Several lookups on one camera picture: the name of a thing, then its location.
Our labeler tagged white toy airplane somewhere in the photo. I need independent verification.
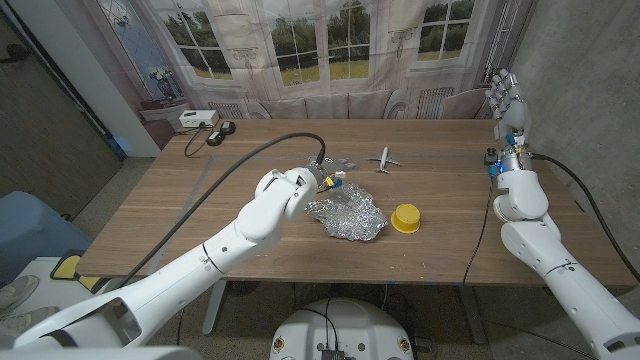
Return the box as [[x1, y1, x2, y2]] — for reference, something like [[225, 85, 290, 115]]
[[366, 146, 402, 175]]

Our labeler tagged black torso cable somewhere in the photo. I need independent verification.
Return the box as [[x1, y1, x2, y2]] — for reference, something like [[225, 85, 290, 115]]
[[298, 298, 342, 351]]

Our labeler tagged grey table leg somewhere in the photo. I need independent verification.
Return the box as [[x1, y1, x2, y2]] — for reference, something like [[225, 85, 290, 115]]
[[457, 284, 489, 345], [201, 279, 227, 336]]

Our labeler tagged grey sneaker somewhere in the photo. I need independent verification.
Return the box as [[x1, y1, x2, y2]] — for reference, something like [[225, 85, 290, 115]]
[[0, 296, 61, 341], [0, 274, 40, 309]]

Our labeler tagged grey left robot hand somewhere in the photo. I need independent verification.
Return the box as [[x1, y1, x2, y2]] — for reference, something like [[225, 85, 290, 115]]
[[305, 155, 360, 204]]

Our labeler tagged aluminum foil sheet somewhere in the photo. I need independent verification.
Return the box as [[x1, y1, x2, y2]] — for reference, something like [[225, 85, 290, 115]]
[[304, 182, 389, 243]]

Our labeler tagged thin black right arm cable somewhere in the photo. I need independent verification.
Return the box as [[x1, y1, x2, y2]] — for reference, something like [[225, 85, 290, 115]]
[[462, 174, 496, 286]]

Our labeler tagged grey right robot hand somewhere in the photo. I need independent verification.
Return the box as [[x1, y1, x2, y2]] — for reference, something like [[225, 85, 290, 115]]
[[483, 68, 532, 174]]

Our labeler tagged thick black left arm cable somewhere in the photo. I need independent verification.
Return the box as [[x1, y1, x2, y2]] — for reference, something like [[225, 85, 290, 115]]
[[114, 131, 327, 290]]

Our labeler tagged printed window backdrop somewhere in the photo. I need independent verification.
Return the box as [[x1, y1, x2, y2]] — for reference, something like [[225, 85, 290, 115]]
[[54, 0, 539, 151]]

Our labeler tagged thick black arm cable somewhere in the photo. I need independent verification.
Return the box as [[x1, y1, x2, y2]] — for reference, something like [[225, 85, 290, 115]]
[[114, 131, 327, 290], [530, 153, 640, 284]]

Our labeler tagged black power box cable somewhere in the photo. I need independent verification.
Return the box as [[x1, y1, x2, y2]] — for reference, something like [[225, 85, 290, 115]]
[[183, 123, 214, 159]]

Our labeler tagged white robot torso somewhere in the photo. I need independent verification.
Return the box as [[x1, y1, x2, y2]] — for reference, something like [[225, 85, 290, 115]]
[[269, 297, 415, 360]]

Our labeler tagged blue upholstered seat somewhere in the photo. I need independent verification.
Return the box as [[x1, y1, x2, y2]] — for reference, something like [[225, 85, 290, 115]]
[[0, 190, 94, 286]]

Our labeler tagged yellow and black pad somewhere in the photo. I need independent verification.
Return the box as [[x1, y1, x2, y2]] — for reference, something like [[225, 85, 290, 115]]
[[49, 248, 101, 294]]

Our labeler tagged white power box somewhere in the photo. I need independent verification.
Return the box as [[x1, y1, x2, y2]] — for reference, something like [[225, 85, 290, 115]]
[[178, 109, 220, 129]]

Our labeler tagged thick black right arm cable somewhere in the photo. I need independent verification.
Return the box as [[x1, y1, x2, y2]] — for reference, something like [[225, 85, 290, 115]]
[[530, 153, 640, 284]]

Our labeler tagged yellow plastic cup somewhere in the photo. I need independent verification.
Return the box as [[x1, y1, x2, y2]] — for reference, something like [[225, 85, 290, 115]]
[[390, 202, 422, 235]]

